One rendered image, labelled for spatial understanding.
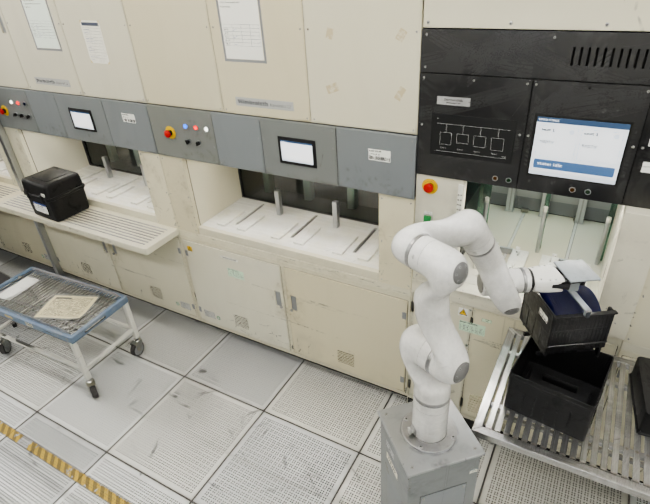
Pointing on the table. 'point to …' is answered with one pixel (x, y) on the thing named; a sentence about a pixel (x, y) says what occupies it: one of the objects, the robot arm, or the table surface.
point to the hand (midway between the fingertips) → (573, 275)
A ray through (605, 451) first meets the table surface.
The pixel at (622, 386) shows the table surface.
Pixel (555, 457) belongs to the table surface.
